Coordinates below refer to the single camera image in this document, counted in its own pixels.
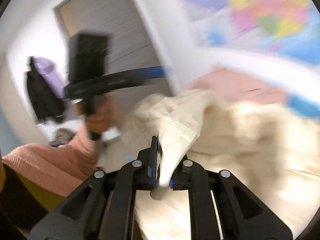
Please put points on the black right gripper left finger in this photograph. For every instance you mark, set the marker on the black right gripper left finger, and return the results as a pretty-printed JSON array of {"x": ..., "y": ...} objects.
[{"x": 103, "y": 206}]

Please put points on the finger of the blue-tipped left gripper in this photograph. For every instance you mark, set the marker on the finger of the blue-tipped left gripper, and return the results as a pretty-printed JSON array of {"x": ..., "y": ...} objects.
[{"x": 156, "y": 72}]

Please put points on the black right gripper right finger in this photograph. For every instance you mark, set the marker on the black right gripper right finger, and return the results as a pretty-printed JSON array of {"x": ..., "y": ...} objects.
[{"x": 222, "y": 207}]

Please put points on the cream jacket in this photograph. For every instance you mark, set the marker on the cream jacket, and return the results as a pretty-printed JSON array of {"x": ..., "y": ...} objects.
[{"x": 270, "y": 149}]

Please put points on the pink sleeved left forearm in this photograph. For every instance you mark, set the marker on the pink sleeved left forearm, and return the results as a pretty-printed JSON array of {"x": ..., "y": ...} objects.
[{"x": 56, "y": 170}]

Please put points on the person's left hand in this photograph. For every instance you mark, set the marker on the person's left hand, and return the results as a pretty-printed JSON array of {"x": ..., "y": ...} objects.
[{"x": 103, "y": 118}]

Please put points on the purple hanging garment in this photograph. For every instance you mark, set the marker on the purple hanging garment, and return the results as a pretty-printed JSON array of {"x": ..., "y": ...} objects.
[{"x": 47, "y": 70}]

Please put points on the pink garment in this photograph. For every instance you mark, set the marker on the pink garment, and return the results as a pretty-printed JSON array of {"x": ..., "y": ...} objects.
[{"x": 234, "y": 86}]

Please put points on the grey brown door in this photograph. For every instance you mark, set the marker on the grey brown door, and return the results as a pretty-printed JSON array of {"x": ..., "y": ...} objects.
[{"x": 130, "y": 46}]

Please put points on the blue bed sheet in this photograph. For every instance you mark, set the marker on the blue bed sheet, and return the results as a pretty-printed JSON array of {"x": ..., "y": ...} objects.
[{"x": 303, "y": 107}]

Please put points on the colourful wall map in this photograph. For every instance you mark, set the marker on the colourful wall map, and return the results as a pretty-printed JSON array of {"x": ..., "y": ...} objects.
[{"x": 289, "y": 28}]

